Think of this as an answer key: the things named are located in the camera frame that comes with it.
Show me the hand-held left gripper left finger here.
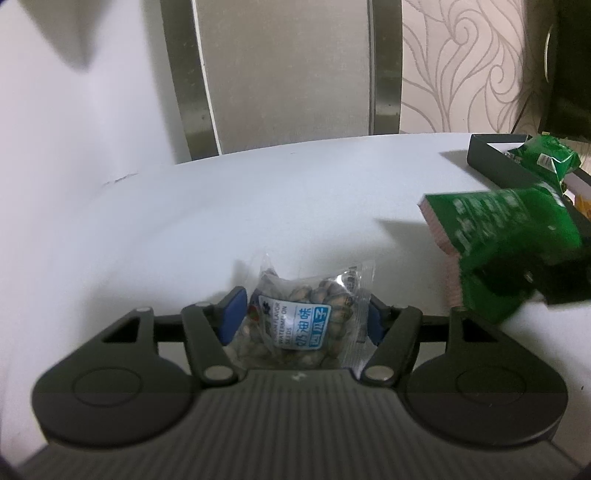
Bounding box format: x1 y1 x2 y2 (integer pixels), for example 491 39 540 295
99 286 249 387

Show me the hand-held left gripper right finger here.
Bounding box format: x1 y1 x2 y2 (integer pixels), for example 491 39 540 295
358 295 506 387

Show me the black television cable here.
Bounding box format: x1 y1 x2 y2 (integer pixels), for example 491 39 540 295
512 85 551 136

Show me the white chair with grey frame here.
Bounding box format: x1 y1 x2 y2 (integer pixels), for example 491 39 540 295
159 0 403 163

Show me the black shallow box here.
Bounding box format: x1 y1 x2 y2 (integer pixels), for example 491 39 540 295
467 133 591 220

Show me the small green snack bag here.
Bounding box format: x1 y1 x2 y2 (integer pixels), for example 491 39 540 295
505 133 582 186

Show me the black wall television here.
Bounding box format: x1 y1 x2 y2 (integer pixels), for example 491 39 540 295
537 0 591 141

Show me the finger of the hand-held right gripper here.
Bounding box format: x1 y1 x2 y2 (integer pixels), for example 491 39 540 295
522 249 591 306

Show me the large green snack bag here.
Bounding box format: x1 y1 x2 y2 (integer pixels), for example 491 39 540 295
419 181 583 325

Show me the clear packet of seeds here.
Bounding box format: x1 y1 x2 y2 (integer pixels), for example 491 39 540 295
230 250 376 371

